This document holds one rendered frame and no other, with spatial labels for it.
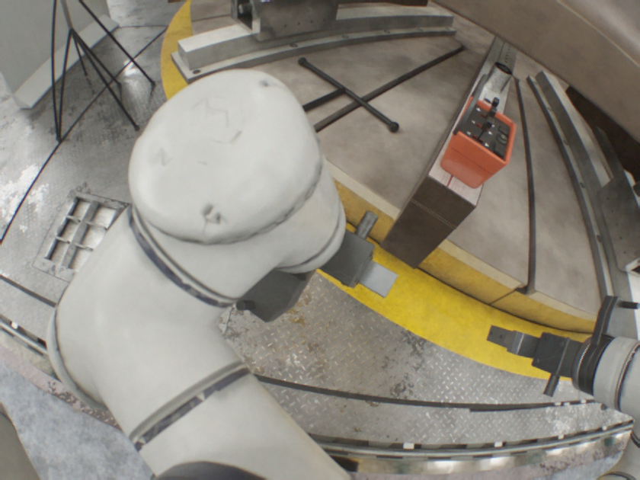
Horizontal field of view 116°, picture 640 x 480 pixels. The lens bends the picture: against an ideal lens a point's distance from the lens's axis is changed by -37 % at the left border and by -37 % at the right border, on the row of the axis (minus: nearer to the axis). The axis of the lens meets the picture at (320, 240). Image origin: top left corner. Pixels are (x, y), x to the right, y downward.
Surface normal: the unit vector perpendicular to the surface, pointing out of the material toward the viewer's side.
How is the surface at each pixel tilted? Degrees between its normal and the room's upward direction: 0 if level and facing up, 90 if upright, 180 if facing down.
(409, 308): 0
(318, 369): 0
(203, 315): 74
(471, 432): 0
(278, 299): 25
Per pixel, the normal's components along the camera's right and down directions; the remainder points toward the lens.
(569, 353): 0.13, -0.04
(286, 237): 0.62, 0.73
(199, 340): 0.65, -0.71
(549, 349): -0.94, -0.33
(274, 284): -0.18, -0.18
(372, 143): 0.14, -0.46
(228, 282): 0.55, 0.62
